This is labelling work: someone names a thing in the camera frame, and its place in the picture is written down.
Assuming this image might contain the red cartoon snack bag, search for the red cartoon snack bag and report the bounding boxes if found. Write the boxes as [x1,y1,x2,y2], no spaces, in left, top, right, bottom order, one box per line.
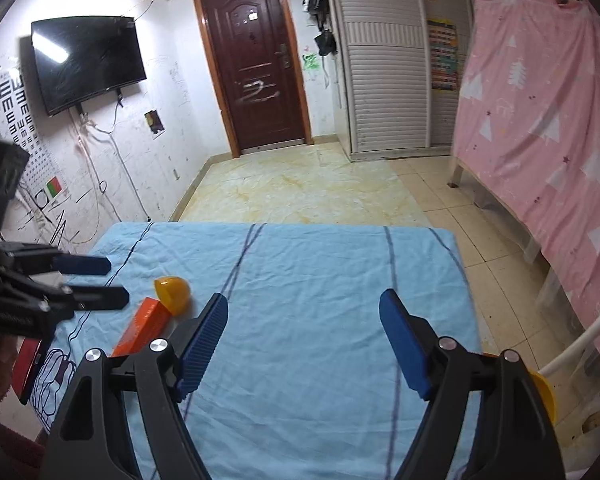
[12,338,44,405]

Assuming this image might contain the yellow plastic half shell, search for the yellow plastic half shell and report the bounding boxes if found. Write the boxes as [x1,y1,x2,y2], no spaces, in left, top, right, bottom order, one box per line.
[154,276,192,316]

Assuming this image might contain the yellow plastic trash bin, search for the yellow plastic trash bin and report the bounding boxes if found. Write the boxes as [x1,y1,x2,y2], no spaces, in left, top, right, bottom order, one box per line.
[479,352,560,427]

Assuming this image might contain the light blue striped bedsheet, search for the light blue striped bedsheet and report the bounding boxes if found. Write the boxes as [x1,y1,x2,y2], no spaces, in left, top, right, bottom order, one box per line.
[31,223,480,479]

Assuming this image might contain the pink tree-patterned bed curtain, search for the pink tree-patterned bed curtain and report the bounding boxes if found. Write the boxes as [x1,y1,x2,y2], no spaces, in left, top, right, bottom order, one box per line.
[453,0,600,325]

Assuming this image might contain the dark red wooden door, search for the dark red wooden door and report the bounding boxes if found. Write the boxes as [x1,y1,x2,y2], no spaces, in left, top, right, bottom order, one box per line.
[194,0,313,158]

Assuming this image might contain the white louvered wardrobe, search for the white louvered wardrobe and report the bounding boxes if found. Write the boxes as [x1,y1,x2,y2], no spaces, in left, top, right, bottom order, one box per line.
[330,0,472,162]

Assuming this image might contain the black hanging bags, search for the black hanging bags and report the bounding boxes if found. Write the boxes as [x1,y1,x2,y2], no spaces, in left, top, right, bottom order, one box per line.
[303,0,337,58]

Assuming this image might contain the eye chart wall poster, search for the eye chart wall poster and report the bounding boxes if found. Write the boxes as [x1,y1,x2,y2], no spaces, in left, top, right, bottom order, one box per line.
[0,66,64,211]

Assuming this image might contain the black wall television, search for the black wall television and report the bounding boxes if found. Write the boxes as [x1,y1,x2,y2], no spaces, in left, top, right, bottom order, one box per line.
[31,15,146,116]

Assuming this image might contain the colourful wall chart poster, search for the colourful wall chart poster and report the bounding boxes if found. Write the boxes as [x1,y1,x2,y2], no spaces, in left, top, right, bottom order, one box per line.
[427,20,458,91]

